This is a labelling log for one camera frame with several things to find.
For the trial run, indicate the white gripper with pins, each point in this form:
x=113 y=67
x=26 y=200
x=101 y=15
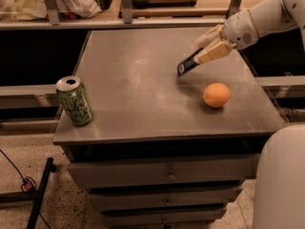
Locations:
x=237 y=29

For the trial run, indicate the dark blue rxbar wrapper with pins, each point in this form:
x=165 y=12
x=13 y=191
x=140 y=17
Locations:
x=188 y=64

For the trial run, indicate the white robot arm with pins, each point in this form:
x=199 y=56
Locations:
x=279 y=201

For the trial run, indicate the orange fruit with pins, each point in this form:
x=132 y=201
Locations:
x=216 y=95

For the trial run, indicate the grey drawer cabinet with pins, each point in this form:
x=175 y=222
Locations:
x=155 y=152

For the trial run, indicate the green drink can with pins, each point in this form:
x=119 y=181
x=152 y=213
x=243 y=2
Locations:
x=73 y=98

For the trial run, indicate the white cloth on shelf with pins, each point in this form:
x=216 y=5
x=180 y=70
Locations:
x=27 y=10

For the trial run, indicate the black stand leg left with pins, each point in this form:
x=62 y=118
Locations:
x=40 y=192

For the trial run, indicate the grey metal shelf rail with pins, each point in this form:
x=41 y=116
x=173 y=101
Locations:
x=117 y=14

